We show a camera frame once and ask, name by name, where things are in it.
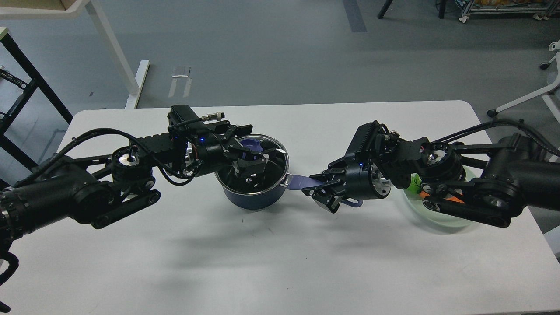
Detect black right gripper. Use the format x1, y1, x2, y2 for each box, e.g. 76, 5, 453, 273
302, 159, 392, 214

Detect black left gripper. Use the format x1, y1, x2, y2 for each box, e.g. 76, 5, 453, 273
186, 123, 274, 178

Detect glass lid blue knob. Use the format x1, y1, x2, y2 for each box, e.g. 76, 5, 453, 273
219, 134, 290, 195

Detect blue saucepan with handle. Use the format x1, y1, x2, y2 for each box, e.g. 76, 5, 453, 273
215, 134, 364, 211

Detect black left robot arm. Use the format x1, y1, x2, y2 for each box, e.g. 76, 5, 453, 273
1, 119, 284, 284

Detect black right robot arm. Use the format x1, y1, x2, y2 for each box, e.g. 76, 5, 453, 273
301, 119, 560, 228

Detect orange toy carrot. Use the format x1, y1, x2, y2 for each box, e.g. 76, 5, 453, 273
406, 173, 464, 203

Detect white chair base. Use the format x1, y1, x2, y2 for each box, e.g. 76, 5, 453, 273
487, 40, 560, 119

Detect metal wheeled cart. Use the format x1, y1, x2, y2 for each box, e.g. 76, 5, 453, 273
458, 0, 560, 23

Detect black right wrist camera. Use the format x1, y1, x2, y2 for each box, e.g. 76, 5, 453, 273
343, 120, 381, 162

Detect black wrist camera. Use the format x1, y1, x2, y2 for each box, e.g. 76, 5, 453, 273
343, 120, 381, 162
167, 104, 225, 134

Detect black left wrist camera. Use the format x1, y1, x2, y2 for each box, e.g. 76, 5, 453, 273
167, 104, 225, 134

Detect black shelf frame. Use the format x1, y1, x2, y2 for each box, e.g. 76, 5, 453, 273
0, 27, 74, 170

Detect white desk frame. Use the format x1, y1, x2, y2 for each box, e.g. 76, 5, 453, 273
1, 0, 151, 109

